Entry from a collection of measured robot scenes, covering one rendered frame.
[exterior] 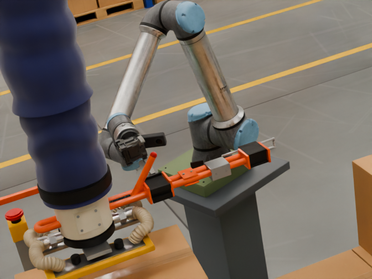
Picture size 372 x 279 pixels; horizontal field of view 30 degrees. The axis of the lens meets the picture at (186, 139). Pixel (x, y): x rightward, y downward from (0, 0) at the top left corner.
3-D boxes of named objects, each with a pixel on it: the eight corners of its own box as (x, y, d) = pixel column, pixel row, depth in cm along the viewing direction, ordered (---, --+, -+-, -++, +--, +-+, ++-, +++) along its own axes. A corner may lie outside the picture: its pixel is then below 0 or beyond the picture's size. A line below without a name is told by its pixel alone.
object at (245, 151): (248, 169, 230) (247, 156, 228) (239, 161, 237) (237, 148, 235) (271, 162, 233) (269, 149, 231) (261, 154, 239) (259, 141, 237)
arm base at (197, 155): (184, 162, 328) (180, 143, 323) (215, 146, 336) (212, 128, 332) (208, 174, 313) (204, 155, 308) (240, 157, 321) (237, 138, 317)
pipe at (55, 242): (45, 275, 207) (41, 260, 205) (31, 237, 229) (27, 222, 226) (151, 237, 216) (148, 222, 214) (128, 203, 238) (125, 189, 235)
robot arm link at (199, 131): (207, 130, 330) (201, 97, 322) (234, 138, 318) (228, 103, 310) (185, 145, 321) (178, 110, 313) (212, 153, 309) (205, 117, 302)
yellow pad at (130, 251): (50, 289, 207) (45, 275, 205) (44, 272, 216) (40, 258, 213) (156, 250, 216) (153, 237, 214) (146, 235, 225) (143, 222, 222)
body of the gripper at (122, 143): (128, 168, 239) (119, 153, 249) (150, 158, 240) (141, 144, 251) (121, 149, 235) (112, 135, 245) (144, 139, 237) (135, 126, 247)
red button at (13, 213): (8, 228, 261) (5, 218, 260) (6, 220, 267) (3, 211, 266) (26, 222, 263) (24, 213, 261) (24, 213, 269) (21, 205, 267)
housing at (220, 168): (212, 181, 228) (211, 169, 226) (205, 174, 234) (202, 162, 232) (232, 175, 230) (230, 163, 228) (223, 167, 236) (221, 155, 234)
